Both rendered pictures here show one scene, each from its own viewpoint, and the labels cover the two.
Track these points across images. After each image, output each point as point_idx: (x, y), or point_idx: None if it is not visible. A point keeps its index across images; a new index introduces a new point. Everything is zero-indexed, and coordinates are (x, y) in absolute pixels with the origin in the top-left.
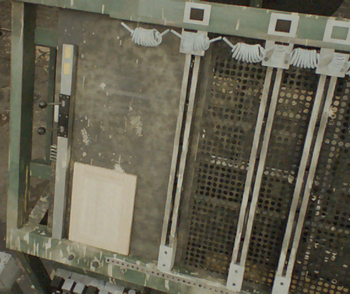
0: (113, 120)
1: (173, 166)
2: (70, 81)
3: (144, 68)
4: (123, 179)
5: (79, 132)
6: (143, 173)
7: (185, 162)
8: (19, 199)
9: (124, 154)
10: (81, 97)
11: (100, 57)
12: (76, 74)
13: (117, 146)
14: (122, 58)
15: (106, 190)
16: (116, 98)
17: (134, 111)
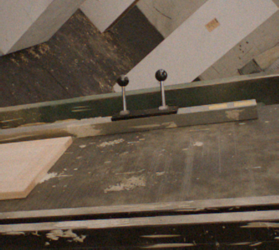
0: (136, 160)
1: (20, 214)
2: (198, 110)
3: (245, 176)
4: (25, 178)
5: (118, 138)
6: (27, 204)
7: (22, 234)
8: (35, 111)
9: (72, 178)
10: (175, 131)
11: (247, 136)
12: (210, 124)
13: (88, 170)
14: (255, 153)
15: (13, 167)
16: (178, 158)
17: (155, 177)
